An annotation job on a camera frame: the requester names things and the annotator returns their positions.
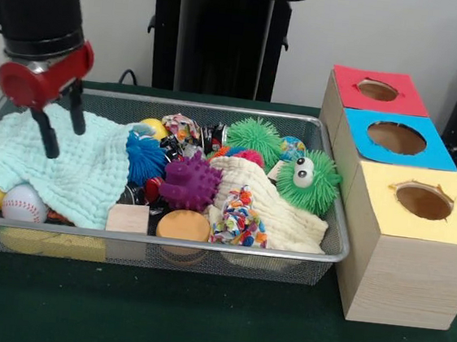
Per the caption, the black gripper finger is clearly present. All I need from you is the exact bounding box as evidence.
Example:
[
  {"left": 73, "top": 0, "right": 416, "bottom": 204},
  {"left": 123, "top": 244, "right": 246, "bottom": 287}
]
[
  {"left": 65, "top": 79, "right": 92, "bottom": 136},
  {"left": 25, "top": 107, "right": 64, "bottom": 160}
]

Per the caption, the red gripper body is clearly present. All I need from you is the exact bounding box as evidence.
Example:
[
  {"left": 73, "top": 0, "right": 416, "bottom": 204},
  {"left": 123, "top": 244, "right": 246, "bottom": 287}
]
[{"left": 0, "top": 32, "right": 97, "bottom": 115}]

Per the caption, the mint green waffle cloth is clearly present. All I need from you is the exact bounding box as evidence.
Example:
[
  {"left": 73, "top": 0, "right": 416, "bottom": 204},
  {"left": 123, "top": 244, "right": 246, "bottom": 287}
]
[{"left": 0, "top": 97, "right": 140, "bottom": 234}]

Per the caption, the cream waffle cloth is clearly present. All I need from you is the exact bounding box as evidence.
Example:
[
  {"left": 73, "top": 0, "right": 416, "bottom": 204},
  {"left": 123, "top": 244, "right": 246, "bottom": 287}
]
[{"left": 200, "top": 153, "right": 335, "bottom": 256}]

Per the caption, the wooden three-hole sorting box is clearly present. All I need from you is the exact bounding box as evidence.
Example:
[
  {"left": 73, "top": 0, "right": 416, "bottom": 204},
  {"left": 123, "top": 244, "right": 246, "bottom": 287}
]
[{"left": 298, "top": 62, "right": 457, "bottom": 333}]

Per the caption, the white baseball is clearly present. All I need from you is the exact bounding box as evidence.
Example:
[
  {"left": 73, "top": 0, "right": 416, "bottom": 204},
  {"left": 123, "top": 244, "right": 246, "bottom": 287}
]
[{"left": 0, "top": 180, "right": 52, "bottom": 225}]

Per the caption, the blue puffer ball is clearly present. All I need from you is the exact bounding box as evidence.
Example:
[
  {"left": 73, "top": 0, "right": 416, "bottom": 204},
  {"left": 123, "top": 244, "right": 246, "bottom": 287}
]
[{"left": 122, "top": 129, "right": 171, "bottom": 189}]

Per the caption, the multicolour print fabric bundle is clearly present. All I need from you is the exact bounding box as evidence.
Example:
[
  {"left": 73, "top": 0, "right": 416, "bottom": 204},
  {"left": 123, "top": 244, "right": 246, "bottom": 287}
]
[
  {"left": 160, "top": 111, "right": 203, "bottom": 145},
  {"left": 208, "top": 181, "right": 275, "bottom": 250}
]

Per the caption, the plain wooden cube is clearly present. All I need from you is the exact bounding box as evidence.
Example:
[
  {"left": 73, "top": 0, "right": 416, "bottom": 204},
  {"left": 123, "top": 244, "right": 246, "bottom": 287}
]
[{"left": 105, "top": 201, "right": 151, "bottom": 236}]

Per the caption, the purple spiky rubber toy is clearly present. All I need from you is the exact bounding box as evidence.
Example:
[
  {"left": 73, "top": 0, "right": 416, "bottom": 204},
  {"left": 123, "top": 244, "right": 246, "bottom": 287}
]
[{"left": 157, "top": 146, "right": 226, "bottom": 215}]

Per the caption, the orange round foam disc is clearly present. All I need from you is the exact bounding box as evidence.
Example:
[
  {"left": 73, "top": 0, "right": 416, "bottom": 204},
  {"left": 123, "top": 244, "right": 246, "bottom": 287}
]
[{"left": 155, "top": 206, "right": 214, "bottom": 244}]

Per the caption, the green spiky puffer ball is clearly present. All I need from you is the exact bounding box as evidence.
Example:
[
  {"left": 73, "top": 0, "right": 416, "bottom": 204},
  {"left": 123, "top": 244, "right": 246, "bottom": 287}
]
[{"left": 223, "top": 113, "right": 287, "bottom": 173}]

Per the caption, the green puffer toy with eyes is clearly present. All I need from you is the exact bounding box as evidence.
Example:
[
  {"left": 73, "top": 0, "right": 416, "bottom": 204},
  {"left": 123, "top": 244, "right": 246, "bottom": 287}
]
[{"left": 272, "top": 145, "right": 346, "bottom": 219}]

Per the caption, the black cable loop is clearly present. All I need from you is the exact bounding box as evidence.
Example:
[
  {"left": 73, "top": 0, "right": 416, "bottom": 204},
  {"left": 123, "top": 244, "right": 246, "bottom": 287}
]
[{"left": 118, "top": 68, "right": 138, "bottom": 87}]

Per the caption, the shallow wire mesh bin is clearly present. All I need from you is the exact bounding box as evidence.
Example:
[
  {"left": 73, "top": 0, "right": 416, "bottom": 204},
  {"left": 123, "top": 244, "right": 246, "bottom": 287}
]
[{"left": 0, "top": 78, "right": 365, "bottom": 290}]

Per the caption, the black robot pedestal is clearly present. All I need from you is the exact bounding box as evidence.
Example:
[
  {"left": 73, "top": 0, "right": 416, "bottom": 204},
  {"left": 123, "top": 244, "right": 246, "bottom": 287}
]
[{"left": 133, "top": 0, "right": 315, "bottom": 106}]

